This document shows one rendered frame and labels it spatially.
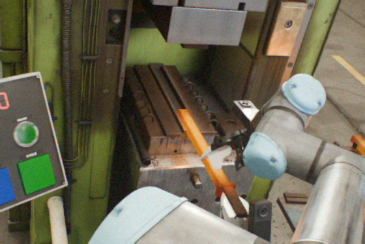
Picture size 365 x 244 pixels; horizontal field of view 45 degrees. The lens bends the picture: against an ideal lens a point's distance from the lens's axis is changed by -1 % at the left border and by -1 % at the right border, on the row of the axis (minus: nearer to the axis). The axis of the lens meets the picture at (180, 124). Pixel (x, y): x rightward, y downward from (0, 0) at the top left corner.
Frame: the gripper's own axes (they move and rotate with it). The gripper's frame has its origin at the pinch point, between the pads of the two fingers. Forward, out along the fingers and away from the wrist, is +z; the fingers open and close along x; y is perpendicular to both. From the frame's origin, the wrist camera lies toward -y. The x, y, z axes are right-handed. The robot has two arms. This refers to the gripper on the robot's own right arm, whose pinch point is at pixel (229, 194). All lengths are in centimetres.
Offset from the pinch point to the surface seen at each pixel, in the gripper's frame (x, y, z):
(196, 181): 0.4, 12.1, 18.6
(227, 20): 2.8, -33.6, 27.3
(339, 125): 192, 100, 164
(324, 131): 172, 100, 157
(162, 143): -8.5, 4.5, 27.7
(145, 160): -14.7, 6.4, 22.8
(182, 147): -2.0, 6.3, 27.7
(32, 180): -45.1, 0.0, 10.2
